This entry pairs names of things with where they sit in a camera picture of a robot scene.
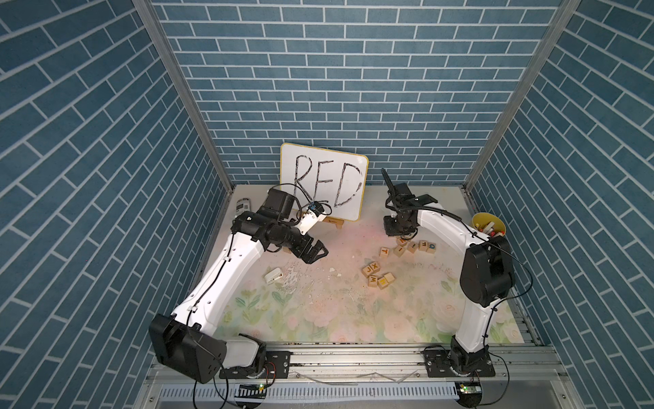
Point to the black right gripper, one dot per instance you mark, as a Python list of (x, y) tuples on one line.
[(387, 223)]

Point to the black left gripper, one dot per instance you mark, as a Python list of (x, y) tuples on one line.
[(301, 251)]

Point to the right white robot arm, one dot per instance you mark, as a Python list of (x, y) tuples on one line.
[(486, 276)]

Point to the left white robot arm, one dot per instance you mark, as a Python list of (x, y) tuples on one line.
[(184, 340)]

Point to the wooden block letter I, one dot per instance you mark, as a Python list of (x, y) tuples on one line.
[(399, 251)]

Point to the wooden block letter J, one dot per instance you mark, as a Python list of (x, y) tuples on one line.
[(367, 270)]

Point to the wooden easel stand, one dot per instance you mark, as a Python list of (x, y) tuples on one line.
[(336, 222)]

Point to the wooden block exclamation mark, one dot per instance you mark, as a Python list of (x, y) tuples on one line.
[(412, 247)]

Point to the white eraser block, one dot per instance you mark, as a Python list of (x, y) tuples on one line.
[(273, 275)]

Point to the plain wooden block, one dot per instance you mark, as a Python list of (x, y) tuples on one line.
[(389, 277)]

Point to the shiny top wooden block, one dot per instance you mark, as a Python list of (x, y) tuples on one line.
[(382, 283)]

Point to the flag printed tin can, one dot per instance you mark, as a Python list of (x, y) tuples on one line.
[(242, 206)]

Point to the yellow cup with markers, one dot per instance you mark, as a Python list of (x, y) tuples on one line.
[(488, 225)]

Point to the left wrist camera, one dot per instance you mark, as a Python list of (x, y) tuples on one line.
[(315, 213)]

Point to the white board yellow frame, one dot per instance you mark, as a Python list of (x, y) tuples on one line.
[(330, 176)]

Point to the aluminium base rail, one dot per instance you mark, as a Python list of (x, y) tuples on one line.
[(375, 376)]

